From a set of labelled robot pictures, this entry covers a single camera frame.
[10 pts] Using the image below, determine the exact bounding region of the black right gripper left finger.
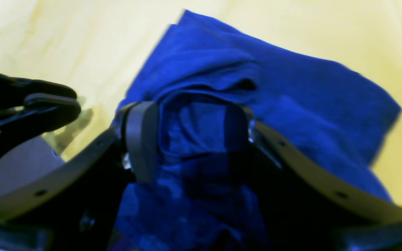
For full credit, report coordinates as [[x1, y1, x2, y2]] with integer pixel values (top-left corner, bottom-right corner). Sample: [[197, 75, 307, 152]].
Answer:
[[0, 101, 159, 251]]

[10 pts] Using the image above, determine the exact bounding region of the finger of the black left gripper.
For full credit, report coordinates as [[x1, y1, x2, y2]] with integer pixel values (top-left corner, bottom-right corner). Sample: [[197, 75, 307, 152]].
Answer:
[[0, 74, 77, 109], [0, 93, 81, 158]]

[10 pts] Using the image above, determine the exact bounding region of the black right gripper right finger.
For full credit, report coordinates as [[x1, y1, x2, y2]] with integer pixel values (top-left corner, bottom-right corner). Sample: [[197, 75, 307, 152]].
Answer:
[[225, 104, 402, 251]]

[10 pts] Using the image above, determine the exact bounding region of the navy blue long-sleeve shirt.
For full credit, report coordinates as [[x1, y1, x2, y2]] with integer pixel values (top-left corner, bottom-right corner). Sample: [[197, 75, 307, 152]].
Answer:
[[109, 9, 402, 251]]

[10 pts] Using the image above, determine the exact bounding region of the yellow table cloth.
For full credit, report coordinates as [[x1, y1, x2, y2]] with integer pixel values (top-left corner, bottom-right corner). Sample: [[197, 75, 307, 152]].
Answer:
[[0, 0, 402, 205]]

